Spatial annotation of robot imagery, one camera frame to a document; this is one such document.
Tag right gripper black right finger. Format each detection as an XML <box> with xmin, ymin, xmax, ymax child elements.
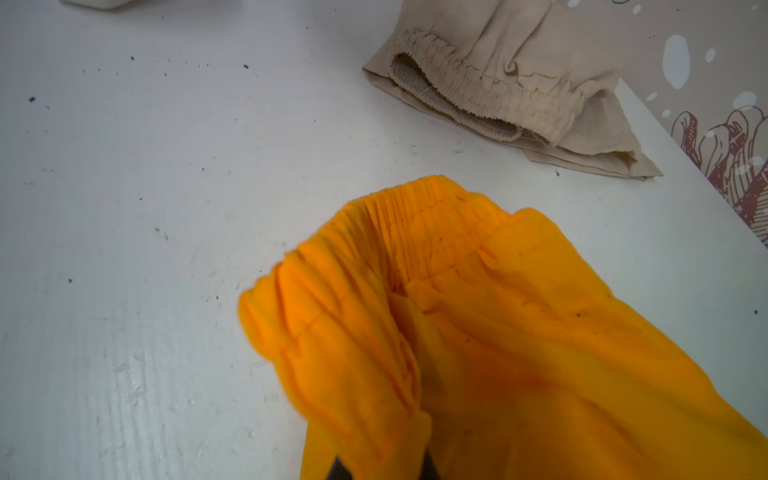
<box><xmin>419</xmin><ymin>450</ymin><xmax>440</xmax><ymax>480</ymax></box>

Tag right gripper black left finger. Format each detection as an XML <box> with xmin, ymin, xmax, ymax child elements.
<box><xmin>326</xmin><ymin>457</ymin><xmax>353</xmax><ymax>480</ymax></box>

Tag orange shorts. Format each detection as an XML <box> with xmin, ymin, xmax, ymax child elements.
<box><xmin>238</xmin><ymin>176</ymin><xmax>767</xmax><ymax>479</ymax></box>

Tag beige drawstring shorts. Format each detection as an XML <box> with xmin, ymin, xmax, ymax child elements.
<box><xmin>364</xmin><ymin>1</ymin><xmax>659</xmax><ymax>179</ymax></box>

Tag white mug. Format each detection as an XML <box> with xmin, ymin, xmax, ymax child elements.
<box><xmin>62</xmin><ymin>0</ymin><xmax>134</xmax><ymax>11</ymax></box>

